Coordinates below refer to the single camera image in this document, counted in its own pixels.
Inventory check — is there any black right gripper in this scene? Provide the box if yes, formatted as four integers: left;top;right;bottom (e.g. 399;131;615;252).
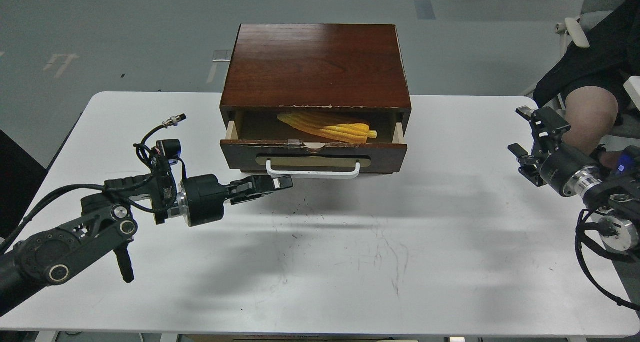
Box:
508;106;602;198

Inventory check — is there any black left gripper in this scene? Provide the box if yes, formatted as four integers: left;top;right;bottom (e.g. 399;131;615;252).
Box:
178;175;294;227

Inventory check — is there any wooden drawer with white handle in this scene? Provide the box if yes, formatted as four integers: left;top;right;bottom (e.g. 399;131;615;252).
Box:
220;111;409;174

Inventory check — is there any yellow corn cob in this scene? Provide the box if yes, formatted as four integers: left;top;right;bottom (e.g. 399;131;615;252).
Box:
277;111;378;144

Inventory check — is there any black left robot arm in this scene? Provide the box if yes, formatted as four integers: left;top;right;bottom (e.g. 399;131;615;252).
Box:
0;114;294;315

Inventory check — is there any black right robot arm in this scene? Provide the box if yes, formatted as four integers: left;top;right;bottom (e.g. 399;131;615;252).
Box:
508;106;639;261

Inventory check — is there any seated person in black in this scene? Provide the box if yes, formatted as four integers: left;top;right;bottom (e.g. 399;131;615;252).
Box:
532;0;640;170

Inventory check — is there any dark wooden cabinet box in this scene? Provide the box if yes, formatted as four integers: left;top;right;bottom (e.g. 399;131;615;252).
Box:
220;23;412;128

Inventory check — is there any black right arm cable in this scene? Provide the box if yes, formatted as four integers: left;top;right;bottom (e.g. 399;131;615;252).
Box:
575;208;640;313

